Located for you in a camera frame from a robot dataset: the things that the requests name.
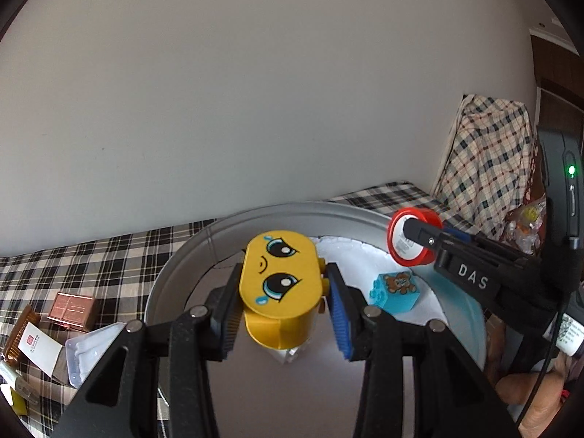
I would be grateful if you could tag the clear plastic piece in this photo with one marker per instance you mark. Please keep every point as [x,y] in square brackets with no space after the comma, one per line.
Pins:
[292,356]

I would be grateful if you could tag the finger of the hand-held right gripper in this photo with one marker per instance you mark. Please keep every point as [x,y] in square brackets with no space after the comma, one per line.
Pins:
[426,237]
[456,235]

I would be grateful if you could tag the brown wooden wardrobe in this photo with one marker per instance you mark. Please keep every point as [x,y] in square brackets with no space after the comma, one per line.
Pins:
[556,68]

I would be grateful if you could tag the person's right hand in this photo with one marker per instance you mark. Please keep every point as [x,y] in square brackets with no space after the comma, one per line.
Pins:
[515,394]

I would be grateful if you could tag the yellow face toy block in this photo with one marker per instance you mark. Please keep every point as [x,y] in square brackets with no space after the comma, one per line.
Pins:
[273,278]

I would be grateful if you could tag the clear plastic tray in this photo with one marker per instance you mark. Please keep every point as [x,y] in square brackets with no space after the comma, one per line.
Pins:
[91,351]

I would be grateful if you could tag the round metal tin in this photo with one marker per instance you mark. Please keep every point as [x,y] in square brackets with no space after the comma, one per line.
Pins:
[283,216]

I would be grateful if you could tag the rose gold box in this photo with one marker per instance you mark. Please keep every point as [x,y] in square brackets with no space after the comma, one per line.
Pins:
[73,310]

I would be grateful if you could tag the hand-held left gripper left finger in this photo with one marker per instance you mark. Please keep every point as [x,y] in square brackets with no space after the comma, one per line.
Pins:
[229,324]

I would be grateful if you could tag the white tube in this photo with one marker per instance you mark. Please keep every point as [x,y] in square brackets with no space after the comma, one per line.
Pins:
[13,376]

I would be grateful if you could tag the blue bear toy block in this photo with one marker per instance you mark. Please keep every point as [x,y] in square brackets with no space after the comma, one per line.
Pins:
[392,296]

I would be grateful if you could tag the red tape roll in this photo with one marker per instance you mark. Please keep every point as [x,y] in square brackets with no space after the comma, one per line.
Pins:
[404,246]

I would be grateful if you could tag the small yellow box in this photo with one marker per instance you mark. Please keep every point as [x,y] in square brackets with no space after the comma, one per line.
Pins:
[19,404]

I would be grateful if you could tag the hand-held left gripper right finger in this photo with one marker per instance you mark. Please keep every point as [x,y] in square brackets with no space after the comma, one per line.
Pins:
[340,319]

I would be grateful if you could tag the clear bag with toy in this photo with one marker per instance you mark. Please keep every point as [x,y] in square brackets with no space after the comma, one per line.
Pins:
[529,223]

